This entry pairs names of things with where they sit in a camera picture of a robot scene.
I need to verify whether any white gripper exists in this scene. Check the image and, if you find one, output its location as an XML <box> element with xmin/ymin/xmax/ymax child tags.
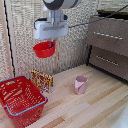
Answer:
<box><xmin>32</xmin><ymin>18</ymin><xmax>70</xmax><ymax>49</ymax></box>

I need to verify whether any red bowl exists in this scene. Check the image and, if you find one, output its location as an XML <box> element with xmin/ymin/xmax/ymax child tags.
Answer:
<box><xmin>32</xmin><ymin>40</ymin><xmax>57</xmax><ymax>59</ymax></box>

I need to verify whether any red plastic shopping basket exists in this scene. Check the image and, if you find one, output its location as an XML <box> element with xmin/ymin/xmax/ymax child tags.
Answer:
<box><xmin>0</xmin><ymin>75</ymin><xmax>49</xmax><ymax>128</ymax></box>

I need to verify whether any yellow red food box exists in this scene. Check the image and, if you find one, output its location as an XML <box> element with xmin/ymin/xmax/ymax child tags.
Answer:
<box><xmin>30</xmin><ymin>69</ymin><xmax>55</xmax><ymax>94</ymax></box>

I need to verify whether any pink cup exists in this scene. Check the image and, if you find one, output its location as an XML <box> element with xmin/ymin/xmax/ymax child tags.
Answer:
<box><xmin>73</xmin><ymin>75</ymin><xmax>89</xmax><ymax>95</ymax></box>

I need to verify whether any brown wooden drawer cabinet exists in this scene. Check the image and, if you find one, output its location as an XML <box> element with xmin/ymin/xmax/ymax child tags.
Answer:
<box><xmin>85</xmin><ymin>9</ymin><xmax>128</xmax><ymax>82</ymax></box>

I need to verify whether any black cable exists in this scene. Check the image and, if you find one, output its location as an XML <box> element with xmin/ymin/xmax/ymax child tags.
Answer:
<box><xmin>68</xmin><ymin>3</ymin><xmax>128</xmax><ymax>28</ymax></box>

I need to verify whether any silver drawer handle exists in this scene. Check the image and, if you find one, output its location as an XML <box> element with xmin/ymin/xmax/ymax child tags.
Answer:
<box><xmin>95</xmin><ymin>55</ymin><xmax>121</xmax><ymax>67</ymax></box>
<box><xmin>92</xmin><ymin>31</ymin><xmax>124</xmax><ymax>41</ymax></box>

